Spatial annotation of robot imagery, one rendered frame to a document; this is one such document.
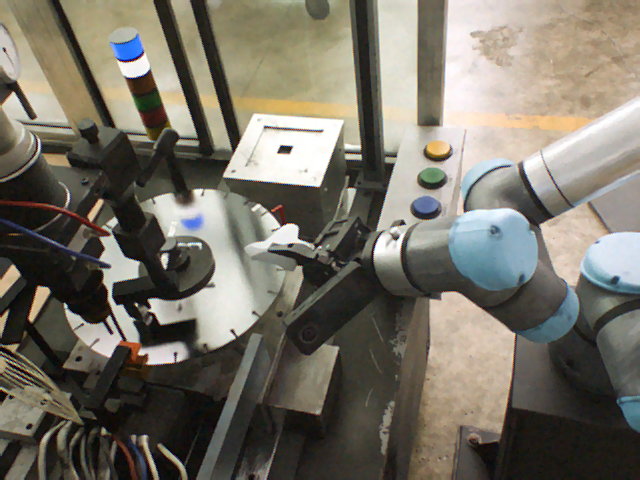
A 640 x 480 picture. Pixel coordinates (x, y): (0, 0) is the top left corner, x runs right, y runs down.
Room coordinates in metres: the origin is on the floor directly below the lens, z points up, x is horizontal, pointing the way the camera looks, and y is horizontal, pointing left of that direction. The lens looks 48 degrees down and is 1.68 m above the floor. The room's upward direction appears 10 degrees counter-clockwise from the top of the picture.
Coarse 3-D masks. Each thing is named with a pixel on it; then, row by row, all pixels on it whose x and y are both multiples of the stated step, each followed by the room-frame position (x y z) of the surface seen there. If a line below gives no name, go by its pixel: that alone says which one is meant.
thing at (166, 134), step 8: (168, 128) 0.62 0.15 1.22; (160, 136) 0.61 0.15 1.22; (168, 136) 0.61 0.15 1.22; (176, 136) 0.62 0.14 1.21; (160, 144) 0.60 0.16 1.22; (168, 144) 0.60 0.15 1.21; (160, 152) 0.60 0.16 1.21; (168, 152) 0.60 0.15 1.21; (152, 160) 0.58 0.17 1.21; (160, 160) 0.59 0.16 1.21; (144, 168) 0.58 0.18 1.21; (152, 168) 0.58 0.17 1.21; (144, 176) 0.57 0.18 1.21; (144, 184) 0.56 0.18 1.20
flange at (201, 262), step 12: (180, 240) 0.70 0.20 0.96; (192, 240) 0.70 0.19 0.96; (192, 252) 0.67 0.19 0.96; (204, 252) 0.67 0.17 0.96; (168, 264) 0.64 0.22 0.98; (180, 264) 0.64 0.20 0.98; (192, 264) 0.65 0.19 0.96; (204, 264) 0.64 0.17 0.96; (180, 276) 0.63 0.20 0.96; (192, 276) 0.62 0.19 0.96; (204, 276) 0.62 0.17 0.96; (180, 288) 0.61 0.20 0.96; (192, 288) 0.61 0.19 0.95
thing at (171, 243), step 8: (176, 224) 0.70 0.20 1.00; (168, 240) 0.66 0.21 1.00; (176, 240) 0.66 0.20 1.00; (168, 248) 0.65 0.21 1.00; (176, 248) 0.65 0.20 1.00; (184, 248) 0.65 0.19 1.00; (192, 248) 0.64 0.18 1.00; (200, 248) 0.64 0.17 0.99; (168, 256) 0.64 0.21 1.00; (176, 256) 0.65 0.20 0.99
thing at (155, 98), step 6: (156, 90) 0.95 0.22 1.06; (132, 96) 0.95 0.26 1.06; (138, 96) 0.94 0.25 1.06; (144, 96) 0.94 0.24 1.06; (150, 96) 0.94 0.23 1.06; (156, 96) 0.95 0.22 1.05; (138, 102) 0.94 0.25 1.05; (144, 102) 0.94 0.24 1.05; (150, 102) 0.94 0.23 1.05; (156, 102) 0.94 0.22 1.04; (138, 108) 0.95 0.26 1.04; (144, 108) 0.94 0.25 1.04; (150, 108) 0.94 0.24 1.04
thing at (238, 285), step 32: (192, 192) 0.81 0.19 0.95; (224, 192) 0.80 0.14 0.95; (160, 224) 0.75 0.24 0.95; (192, 224) 0.74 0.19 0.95; (224, 224) 0.73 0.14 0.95; (256, 224) 0.72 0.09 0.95; (224, 256) 0.66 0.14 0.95; (224, 288) 0.60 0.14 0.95; (256, 288) 0.59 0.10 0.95; (128, 320) 0.57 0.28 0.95; (160, 320) 0.56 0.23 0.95; (192, 320) 0.55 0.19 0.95; (224, 320) 0.54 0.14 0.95; (256, 320) 0.54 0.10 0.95; (96, 352) 0.53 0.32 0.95; (160, 352) 0.51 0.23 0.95; (192, 352) 0.50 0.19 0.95
